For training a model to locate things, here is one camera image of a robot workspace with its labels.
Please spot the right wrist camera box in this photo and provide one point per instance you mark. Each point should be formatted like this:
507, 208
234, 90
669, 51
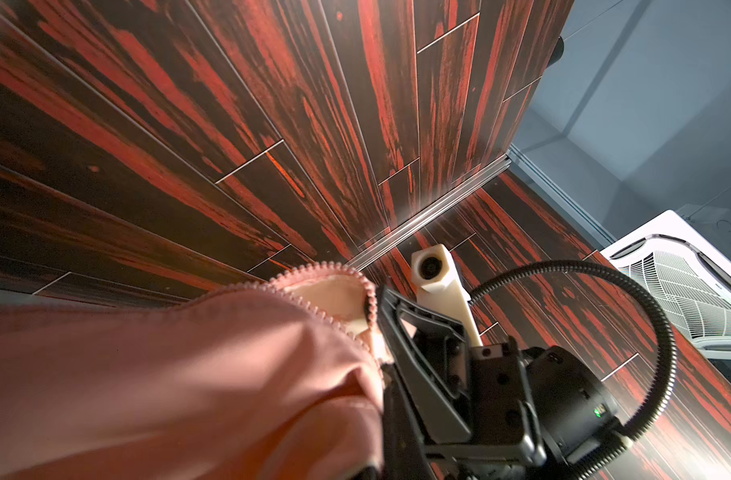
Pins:
439, 288

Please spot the aluminium frame rail right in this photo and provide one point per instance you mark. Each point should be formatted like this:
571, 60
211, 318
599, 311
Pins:
426, 216

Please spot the white ceiling air conditioner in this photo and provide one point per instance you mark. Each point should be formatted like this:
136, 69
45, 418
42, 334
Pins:
689, 277

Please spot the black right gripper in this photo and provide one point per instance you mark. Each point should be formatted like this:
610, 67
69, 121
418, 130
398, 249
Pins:
490, 412

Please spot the pink zip-up jacket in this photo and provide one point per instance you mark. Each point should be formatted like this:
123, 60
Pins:
273, 380

